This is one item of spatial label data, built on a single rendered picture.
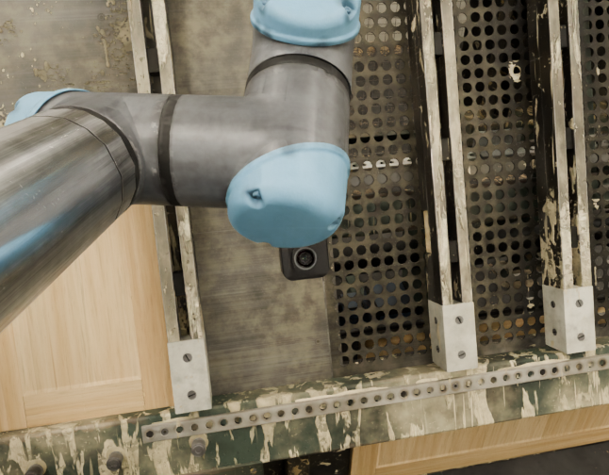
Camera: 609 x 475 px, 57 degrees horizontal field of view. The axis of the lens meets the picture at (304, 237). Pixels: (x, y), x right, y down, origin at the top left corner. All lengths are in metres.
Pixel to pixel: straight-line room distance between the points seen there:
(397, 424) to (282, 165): 0.84
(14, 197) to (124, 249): 0.77
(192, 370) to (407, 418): 0.41
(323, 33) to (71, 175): 0.19
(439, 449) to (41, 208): 1.51
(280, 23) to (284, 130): 0.08
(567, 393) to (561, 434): 0.62
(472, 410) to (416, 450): 0.52
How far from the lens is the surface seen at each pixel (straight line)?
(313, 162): 0.34
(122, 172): 0.33
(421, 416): 1.12
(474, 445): 1.73
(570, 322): 1.18
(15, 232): 0.24
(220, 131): 0.35
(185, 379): 1.00
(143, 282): 1.02
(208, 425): 1.05
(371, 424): 1.10
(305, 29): 0.39
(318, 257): 0.53
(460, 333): 1.08
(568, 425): 1.84
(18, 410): 1.12
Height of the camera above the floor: 1.71
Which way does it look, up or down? 35 degrees down
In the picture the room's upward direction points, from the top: straight up
